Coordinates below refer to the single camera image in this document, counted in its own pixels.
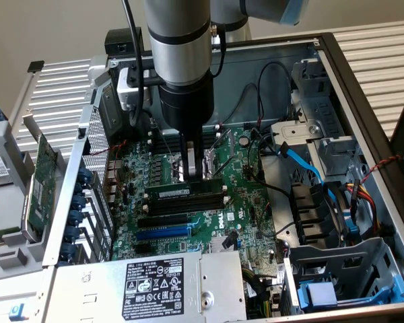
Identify silver CPU socket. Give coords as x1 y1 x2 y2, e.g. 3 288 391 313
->
168 147 222 185

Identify thick black wire loop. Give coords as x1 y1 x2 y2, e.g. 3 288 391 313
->
129 109 155 135

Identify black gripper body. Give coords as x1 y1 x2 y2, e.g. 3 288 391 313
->
158 71 216 135

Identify black data wire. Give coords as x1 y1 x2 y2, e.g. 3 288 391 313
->
247 127 292 200

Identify thick black camera cable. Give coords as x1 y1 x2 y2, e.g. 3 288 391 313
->
121 0 147 115

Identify silver chipset heat sink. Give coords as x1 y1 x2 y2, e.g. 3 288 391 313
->
209 235 239 254

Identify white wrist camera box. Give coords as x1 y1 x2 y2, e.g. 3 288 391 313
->
116 67 146 112

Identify black power supply label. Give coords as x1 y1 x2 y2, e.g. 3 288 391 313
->
122 258 185 320

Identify grey power supply unit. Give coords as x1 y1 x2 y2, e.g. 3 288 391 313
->
42 250 248 323

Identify grey disk bay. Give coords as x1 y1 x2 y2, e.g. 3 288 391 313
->
282 237 404 317

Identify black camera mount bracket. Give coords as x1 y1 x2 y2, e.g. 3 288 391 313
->
120 65 166 87

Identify blue expansion slot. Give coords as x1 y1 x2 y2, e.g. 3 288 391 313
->
135 225 193 242

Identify thin metal locking lever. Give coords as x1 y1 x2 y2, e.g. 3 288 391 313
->
149 116 176 159
211 155 239 178

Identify power supply wire bundle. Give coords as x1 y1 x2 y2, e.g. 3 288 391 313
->
241 265 282 319

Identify yellow red power wires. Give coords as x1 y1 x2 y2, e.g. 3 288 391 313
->
345 180 381 236

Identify green Dell motherboard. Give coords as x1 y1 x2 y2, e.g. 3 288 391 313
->
109 124 289 268

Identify green graphics card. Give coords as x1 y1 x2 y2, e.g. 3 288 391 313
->
21 114 60 242

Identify black board connector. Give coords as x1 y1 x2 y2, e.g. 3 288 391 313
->
222 230 240 250

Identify blue SATA wire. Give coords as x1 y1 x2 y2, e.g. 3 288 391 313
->
278 141 339 206

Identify short black curved wire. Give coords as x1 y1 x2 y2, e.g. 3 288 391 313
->
274 220 297 237

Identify red black twisted wire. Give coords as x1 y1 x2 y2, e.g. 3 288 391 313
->
89 140 129 157
359 153 403 185

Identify open grey PC case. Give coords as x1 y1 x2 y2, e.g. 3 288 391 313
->
42 32 404 323

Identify thin dark wire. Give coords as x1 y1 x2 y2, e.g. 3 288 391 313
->
222 83 264 126

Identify grey parts rack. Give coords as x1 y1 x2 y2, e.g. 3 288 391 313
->
0 117 71 282

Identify small blue latch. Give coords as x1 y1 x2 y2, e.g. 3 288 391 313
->
9 303 26 322

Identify long black expansion slot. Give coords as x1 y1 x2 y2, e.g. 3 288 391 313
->
137 213 189 229

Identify black plastic box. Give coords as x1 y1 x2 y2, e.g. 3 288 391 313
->
104 28 144 57

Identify blue disk caddy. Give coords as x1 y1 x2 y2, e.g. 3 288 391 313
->
298 274 404 312

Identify black fan shroud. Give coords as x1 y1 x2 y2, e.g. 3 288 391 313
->
289 181 349 246

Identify silver drive cage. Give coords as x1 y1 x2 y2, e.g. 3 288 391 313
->
271 59 366 189

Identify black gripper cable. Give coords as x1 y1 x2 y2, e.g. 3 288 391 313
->
216 22 228 79

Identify blue slot clip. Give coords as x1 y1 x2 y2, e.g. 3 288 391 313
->
60 242 77 261
64 225 82 244
68 210 85 227
77 167 93 184
70 194 88 211

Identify thin black looped wire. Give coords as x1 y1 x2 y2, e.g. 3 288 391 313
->
256 61 296 122

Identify green RAM stick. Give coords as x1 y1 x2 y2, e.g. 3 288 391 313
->
0 227 21 247
143 177 224 201

